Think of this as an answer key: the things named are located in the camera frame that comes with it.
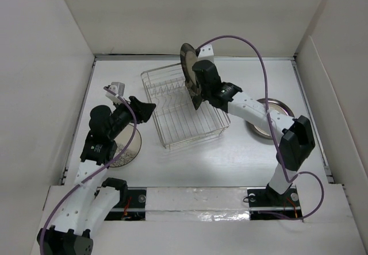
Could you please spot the cream plate brown rim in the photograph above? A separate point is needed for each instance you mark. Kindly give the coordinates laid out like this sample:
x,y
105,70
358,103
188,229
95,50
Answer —
x,y
276,105

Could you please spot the cream plate checkered dark rim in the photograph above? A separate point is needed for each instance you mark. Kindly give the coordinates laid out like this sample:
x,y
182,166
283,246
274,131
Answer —
x,y
189,57

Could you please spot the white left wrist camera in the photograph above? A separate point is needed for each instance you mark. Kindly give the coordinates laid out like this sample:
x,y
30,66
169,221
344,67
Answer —
x,y
115,89

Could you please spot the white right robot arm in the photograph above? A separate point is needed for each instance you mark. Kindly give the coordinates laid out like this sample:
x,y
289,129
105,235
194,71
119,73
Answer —
x,y
293,136

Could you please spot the black floral square plate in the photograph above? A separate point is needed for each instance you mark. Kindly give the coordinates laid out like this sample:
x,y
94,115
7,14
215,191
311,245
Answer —
x,y
196,98

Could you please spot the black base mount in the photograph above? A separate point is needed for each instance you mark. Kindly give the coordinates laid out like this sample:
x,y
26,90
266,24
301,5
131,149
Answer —
x,y
133,209
264,208

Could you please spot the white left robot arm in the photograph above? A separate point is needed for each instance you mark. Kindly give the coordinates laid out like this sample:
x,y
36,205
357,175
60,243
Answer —
x,y
74,221

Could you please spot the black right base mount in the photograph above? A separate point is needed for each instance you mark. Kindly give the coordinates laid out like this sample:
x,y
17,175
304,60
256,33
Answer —
x,y
264,208

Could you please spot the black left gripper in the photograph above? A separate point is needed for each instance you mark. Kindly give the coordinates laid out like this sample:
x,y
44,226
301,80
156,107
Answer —
x,y
144,109

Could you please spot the metal wire dish rack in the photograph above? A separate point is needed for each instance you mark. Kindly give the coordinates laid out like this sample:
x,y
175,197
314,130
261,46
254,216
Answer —
x,y
176,120

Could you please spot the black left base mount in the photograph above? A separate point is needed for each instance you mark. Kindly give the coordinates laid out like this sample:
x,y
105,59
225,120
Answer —
x,y
133,209

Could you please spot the cream plate tree pattern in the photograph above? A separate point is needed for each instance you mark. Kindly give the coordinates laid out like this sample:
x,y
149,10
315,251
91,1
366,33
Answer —
x,y
133,149

